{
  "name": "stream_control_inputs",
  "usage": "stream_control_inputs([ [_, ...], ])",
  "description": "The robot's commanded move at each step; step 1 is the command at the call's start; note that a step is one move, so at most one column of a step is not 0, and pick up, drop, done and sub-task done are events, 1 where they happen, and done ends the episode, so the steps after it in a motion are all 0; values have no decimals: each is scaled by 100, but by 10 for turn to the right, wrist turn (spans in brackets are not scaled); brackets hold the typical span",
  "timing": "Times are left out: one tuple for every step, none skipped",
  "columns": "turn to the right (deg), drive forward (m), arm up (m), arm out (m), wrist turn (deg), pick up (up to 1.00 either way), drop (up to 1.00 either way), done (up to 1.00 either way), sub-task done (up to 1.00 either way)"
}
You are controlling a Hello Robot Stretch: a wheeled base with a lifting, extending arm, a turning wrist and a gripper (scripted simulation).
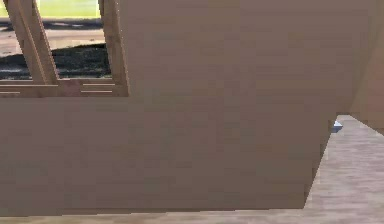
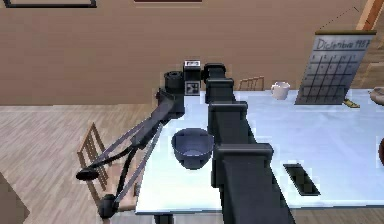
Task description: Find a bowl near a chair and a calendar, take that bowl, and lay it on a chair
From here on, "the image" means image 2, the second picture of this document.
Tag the white mug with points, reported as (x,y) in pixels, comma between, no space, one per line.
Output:
(280,90)

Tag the small yellow object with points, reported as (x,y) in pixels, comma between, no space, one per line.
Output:
(351,103)

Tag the brown furniture corner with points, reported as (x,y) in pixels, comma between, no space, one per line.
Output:
(11,203)

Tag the brown wooden chair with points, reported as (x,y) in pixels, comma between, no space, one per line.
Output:
(91,146)
(252,83)

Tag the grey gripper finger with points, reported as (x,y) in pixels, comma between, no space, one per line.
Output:
(107,206)
(88,174)

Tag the blue bowl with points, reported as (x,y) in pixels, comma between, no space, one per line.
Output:
(191,146)

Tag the black remote control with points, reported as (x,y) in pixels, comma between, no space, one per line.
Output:
(301,180)

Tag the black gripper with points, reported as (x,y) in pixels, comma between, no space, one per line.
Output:
(173,100)

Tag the dark red round object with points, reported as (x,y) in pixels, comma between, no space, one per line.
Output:
(381,151)

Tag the white table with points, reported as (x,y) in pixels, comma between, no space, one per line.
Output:
(333,140)

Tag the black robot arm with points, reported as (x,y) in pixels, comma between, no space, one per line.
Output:
(243,173)

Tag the black framed picture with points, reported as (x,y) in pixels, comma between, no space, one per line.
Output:
(50,4)

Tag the grey calendar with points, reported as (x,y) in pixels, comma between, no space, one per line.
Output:
(330,73)

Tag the orange door frame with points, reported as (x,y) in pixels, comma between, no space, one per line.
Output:
(370,15)

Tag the tan bowl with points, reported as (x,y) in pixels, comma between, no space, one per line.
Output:
(378,96)

